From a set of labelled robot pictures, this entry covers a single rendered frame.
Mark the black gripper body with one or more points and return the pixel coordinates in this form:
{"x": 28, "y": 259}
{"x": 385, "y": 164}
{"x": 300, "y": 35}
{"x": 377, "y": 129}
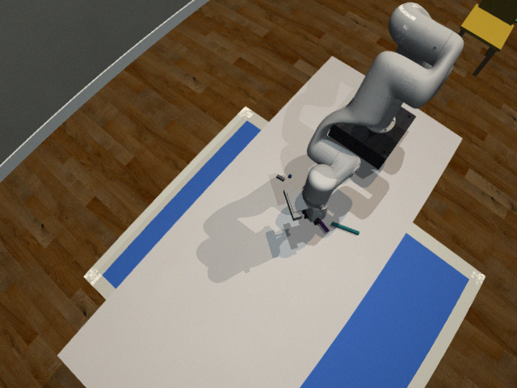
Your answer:
{"x": 314, "y": 213}

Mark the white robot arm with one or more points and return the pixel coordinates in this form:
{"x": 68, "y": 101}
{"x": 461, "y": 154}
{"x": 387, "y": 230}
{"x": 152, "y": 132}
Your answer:
{"x": 394, "y": 78}

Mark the dark purple rod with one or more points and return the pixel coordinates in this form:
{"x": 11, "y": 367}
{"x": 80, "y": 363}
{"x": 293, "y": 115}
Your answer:
{"x": 323, "y": 226}

